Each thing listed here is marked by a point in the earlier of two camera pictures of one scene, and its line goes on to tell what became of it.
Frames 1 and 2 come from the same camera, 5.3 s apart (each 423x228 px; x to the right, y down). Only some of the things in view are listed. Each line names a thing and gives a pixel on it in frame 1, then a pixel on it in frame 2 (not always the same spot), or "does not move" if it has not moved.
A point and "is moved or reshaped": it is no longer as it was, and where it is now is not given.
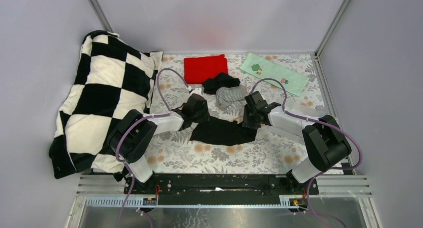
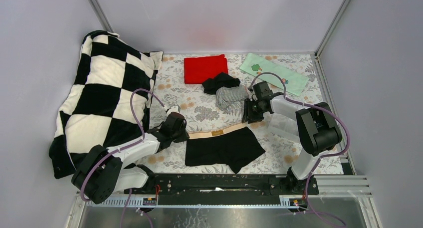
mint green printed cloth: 294,82 does not move
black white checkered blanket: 113,78 does not move
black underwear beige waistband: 218,131 is moved or reshaped
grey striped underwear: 229,99 does not move
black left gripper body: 202,115 → 181,135
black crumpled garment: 211,85 does not move
